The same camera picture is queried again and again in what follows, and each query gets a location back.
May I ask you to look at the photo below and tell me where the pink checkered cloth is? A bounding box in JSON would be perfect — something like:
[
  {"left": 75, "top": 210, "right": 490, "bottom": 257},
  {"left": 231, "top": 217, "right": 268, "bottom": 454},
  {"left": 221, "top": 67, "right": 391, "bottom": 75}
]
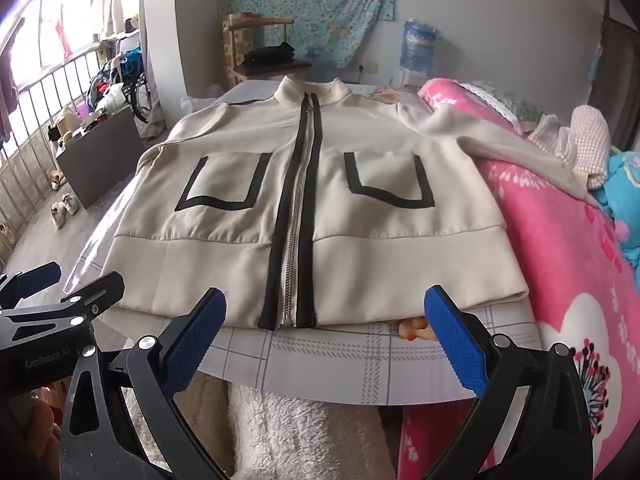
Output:
[{"left": 527, "top": 105, "right": 612, "bottom": 191}]

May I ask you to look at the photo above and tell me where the teal floral wall cloth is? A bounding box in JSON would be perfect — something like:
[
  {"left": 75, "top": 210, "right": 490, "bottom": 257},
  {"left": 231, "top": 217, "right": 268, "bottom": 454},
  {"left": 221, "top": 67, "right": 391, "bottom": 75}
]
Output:
[{"left": 220, "top": 0, "right": 396, "bottom": 70}]

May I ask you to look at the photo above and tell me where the pile of bags and clothes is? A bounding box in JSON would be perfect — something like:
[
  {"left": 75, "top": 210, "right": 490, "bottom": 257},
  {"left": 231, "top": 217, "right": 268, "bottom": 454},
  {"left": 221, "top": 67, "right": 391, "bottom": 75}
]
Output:
[{"left": 87, "top": 47, "right": 146, "bottom": 116}]

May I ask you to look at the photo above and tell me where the lace trimmed floral pillow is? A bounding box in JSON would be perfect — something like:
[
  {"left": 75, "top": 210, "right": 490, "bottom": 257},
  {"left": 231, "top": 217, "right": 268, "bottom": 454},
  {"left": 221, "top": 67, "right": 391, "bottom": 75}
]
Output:
[{"left": 460, "top": 80, "right": 546, "bottom": 133}]

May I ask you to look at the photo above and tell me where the black clothing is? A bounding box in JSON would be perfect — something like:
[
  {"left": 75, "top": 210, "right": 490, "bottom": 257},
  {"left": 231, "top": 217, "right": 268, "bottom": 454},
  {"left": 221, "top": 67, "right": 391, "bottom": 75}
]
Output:
[{"left": 245, "top": 44, "right": 298, "bottom": 66}]

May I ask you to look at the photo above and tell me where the wooden chair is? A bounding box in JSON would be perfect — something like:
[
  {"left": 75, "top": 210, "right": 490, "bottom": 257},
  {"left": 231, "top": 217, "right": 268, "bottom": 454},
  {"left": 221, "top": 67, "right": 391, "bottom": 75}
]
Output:
[{"left": 220, "top": 12, "right": 313, "bottom": 88}]

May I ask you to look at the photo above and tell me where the metal balcony railing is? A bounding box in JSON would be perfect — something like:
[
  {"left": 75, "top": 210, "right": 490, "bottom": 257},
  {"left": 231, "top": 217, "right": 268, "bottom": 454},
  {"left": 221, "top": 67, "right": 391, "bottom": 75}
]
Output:
[{"left": 0, "top": 50, "right": 108, "bottom": 241}]

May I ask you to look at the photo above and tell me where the bicycle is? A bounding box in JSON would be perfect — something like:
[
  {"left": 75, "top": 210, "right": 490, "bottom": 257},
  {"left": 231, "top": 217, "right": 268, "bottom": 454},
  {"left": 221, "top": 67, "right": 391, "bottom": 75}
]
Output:
[{"left": 120, "top": 70, "right": 153, "bottom": 123}]

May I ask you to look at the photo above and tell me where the hanging red garment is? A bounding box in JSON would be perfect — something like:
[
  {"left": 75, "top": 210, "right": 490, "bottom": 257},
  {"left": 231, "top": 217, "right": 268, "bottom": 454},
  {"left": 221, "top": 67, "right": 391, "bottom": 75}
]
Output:
[{"left": 52, "top": 5, "right": 73, "bottom": 61}]

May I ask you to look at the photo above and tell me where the dark grey cabinet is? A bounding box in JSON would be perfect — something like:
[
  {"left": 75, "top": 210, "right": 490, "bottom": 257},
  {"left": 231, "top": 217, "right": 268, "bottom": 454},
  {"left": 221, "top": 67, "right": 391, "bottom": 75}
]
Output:
[{"left": 55, "top": 106, "right": 146, "bottom": 210}]

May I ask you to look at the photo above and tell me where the hanging cream garment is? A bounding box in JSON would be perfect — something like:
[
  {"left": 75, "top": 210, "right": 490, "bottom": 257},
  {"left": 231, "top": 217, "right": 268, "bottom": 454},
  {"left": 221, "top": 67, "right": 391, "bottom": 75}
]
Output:
[{"left": 95, "top": 0, "right": 126, "bottom": 38}]

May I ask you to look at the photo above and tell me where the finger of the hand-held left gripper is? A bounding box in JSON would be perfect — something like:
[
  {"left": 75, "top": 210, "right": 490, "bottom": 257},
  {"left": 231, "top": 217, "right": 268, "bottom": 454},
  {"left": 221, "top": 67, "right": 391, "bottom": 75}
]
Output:
[
  {"left": 0, "top": 262, "right": 62, "bottom": 307},
  {"left": 0, "top": 271, "right": 126, "bottom": 347}
]

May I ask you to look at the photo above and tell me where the cream zip jacket black trim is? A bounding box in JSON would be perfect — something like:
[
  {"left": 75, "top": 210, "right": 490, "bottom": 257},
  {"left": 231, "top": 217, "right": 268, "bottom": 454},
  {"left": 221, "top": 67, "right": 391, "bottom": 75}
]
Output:
[{"left": 100, "top": 76, "right": 598, "bottom": 332}]

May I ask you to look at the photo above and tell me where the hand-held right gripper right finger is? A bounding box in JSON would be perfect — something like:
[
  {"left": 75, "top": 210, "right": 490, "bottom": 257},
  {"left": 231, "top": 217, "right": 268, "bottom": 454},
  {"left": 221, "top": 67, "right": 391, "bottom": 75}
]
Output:
[{"left": 424, "top": 285, "right": 597, "bottom": 480}]

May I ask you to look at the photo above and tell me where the hanging dark garment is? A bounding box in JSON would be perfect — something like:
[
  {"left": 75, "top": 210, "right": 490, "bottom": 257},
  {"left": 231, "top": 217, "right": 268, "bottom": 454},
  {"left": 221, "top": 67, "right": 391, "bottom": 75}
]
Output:
[{"left": 0, "top": 17, "right": 26, "bottom": 143}]

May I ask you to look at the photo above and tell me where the white fluffy blanket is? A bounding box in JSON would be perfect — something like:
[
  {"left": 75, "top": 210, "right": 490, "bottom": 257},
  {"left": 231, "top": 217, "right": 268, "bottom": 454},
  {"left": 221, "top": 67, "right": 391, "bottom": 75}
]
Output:
[{"left": 120, "top": 370, "right": 401, "bottom": 480}]

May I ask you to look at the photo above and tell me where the floral printed bedsheet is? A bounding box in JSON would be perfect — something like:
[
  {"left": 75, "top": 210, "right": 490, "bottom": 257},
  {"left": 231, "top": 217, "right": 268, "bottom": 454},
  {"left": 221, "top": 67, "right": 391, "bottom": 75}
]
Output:
[{"left": 65, "top": 77, "right": 531, "bottom": 408}]

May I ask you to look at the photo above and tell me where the pink floral fleece blanket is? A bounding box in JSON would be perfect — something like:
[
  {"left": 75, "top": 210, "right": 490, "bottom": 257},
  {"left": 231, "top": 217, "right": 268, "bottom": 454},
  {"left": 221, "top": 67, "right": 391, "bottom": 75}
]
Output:
[{"left": 400, "top": 78, "right": 640, "bottom": 480}]

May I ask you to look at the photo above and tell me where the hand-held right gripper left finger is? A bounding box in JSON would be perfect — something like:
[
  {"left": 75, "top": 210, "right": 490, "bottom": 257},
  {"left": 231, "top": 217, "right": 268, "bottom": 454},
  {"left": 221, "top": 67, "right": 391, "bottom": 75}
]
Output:
[{"left": 59, "top": 287, "right": 236, "bottom": 480}]

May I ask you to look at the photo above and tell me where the blue floral blanket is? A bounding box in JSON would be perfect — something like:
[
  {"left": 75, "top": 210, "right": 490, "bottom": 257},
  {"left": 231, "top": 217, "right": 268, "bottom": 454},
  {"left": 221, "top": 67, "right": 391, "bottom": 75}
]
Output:
[{"left": 587, "top": 147, "right": 640, "bottom": 271}]

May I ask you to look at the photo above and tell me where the dark wooden headboard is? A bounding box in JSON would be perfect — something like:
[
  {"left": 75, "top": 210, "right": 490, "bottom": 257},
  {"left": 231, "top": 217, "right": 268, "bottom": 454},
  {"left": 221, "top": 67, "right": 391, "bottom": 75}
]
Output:
[{"left": 597, "top": 0, "right": 640, "bottom": 153}]

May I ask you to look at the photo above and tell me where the blue water bottle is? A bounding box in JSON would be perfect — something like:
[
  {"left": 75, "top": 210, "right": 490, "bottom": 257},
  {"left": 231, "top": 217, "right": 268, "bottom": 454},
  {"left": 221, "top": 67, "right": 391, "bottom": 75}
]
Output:
[{"left": 399, "top": 19, "right": 441, "bottom": 75}]

